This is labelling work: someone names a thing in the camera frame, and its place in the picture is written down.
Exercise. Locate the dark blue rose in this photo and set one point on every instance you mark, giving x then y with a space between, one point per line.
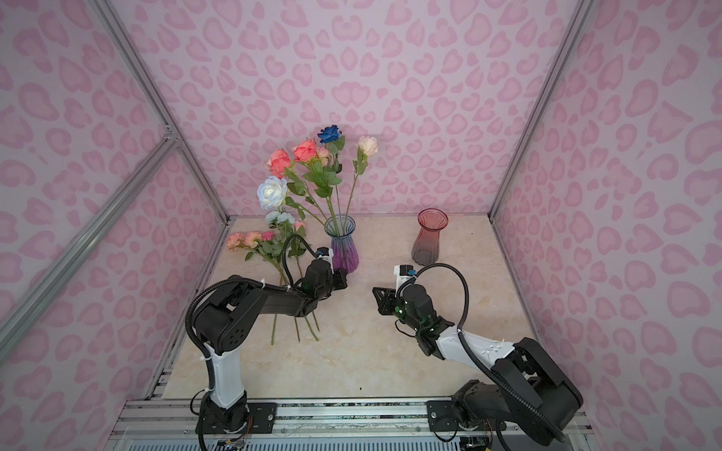
333 141

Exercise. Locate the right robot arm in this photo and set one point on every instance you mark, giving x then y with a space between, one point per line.
527 387

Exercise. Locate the red grey glass vase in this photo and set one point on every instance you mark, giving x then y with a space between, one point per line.
426 247

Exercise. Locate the pink rosebud stem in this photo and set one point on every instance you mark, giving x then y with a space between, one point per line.
297 247

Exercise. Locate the right aluminium frame post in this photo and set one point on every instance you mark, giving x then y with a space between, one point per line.
584 12

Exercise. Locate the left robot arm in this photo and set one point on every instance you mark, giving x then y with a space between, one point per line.
221 318

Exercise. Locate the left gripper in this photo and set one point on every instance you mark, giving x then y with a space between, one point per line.
340 274

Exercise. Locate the pink peony flower stem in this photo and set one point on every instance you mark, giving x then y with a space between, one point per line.
326 176

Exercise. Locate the pink red rose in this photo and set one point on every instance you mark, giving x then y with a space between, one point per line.
301 173
278 162

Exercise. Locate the left corner aluminium post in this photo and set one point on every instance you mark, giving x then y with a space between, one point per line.
121 37

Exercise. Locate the pale blue carnation stem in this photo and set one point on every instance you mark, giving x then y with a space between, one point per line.
283 221

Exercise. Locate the peach peony stem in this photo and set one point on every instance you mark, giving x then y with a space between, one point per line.
271 252

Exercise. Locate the cream pink rose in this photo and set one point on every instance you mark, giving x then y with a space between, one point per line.
367 146

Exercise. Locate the white blue rose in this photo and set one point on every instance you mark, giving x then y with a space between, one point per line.
275 196

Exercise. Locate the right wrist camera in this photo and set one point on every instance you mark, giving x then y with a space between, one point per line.
403 273

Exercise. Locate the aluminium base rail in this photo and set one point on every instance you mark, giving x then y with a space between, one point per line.
315 424

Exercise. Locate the left aluminium frame bar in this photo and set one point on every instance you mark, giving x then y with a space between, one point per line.
38 298

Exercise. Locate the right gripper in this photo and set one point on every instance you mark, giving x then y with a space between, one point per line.
386 302

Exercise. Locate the purple blue glass vase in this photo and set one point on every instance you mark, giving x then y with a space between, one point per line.
340 229

